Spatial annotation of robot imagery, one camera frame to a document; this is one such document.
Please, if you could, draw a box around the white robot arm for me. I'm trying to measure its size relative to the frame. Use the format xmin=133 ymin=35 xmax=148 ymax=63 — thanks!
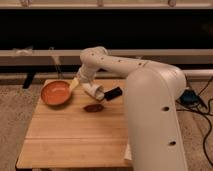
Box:
xmin=76 ymin=46 xmax=188 ymax=171

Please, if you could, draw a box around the orange bowl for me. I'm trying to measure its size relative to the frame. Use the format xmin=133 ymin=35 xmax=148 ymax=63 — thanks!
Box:
xmin=41 ymin=80 xmax=71 ymax=106

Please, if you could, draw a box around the white paper cup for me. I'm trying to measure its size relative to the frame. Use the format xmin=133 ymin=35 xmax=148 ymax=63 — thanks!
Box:
xmin=82 ymin=83 xmax=104 ymax=101

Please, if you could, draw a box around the brown dried fruit piece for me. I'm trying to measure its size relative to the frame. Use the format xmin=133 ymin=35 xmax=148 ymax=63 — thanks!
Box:
xmin=83 ymin=104 xmax=104 ymax=112

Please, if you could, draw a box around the black rectangular block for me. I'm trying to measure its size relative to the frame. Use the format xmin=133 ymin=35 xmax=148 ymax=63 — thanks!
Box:
xmin=104 ymin=87 xmax=122 ymax=101

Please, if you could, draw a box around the wooden table board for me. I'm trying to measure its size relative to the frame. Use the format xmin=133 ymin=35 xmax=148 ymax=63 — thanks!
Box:
xmin=16 ymin=87 xmax=130 ymax=169

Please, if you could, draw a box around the black power adapter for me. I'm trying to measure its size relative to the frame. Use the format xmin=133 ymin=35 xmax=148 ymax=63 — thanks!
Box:
xmin=180 ymin=90 xmax=199 ymax=106

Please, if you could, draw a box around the black bracket leg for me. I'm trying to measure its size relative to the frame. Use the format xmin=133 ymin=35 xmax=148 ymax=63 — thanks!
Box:
xmin=22 ymin=72 xmax=36 ymax=89

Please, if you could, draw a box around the grey metal rail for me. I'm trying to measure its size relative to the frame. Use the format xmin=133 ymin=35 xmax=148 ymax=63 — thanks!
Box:
xmin=0 ymin=49 xmax=213 ymax=66

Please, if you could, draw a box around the black cable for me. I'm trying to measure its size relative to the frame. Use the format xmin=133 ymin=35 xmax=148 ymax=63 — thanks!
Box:
xmin=175 ymin=77 xmax=213 ymax=168

